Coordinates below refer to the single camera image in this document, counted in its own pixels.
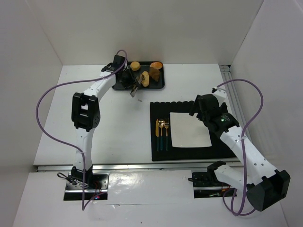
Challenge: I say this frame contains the brown chocolate croissant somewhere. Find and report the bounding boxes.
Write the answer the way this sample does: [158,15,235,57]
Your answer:
[149,67,160,82]

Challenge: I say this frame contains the orange sesame burger bun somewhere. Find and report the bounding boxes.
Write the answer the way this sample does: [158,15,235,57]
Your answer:
[150,61,163,70]

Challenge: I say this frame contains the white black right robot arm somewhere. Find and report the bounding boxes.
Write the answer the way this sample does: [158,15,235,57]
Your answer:
[189,88,291,211]

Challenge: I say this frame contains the white square plate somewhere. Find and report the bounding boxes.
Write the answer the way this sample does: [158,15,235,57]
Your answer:
[170,112,212,148]

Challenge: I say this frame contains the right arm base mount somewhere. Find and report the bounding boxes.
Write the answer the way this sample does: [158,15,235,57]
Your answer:
[187,172,233,199]

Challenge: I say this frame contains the aluminium rail right side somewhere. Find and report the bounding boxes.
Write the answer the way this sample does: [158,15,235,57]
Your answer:
[219,65,247,128]

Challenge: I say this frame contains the grey metal tongs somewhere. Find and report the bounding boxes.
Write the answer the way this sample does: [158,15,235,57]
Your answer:
[130,73,145,97]

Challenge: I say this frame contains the aluminium rail front edge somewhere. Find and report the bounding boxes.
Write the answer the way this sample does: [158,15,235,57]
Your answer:
[37,161,242,173]

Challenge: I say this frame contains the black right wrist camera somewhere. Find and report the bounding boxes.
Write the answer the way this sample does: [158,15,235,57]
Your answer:
[213,113,240,130]

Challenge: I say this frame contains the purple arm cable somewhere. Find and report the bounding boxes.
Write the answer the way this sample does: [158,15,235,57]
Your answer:
[217,79,265,216]
[35,49,130,211]

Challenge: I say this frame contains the black rectangular bread tray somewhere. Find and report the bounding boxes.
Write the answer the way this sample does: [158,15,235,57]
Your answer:
[112,61,165,91]

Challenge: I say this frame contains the gold knife green handle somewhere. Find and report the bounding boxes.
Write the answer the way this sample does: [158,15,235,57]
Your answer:
[155,119,160,152]

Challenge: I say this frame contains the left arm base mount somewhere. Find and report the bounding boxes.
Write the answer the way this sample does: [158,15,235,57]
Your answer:
[57,172,109,201]

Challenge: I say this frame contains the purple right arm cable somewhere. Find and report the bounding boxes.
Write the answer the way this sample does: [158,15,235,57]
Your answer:
[217,79,265,216]

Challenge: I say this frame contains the gold spoon green handle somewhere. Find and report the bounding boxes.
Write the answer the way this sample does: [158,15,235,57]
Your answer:
[159,119,165,151]

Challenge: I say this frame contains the gold fork green handle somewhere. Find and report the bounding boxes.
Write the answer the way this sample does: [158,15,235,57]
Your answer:
[164,118,169,151]

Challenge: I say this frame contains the long yellow bread roll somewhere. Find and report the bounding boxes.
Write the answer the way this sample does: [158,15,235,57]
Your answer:
[140,71,150,87]

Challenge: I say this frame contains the black scalloped placemat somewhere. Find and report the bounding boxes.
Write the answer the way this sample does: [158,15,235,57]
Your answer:
[150,101,236,161]

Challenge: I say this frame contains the small round tan bun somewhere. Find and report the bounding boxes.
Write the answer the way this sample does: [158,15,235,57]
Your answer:
[130,61,141,71]

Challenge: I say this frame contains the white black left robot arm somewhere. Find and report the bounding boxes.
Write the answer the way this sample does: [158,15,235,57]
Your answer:
[71,59,127,185]

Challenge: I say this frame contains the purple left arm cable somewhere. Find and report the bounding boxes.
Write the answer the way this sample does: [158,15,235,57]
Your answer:
[35,49,130,211]

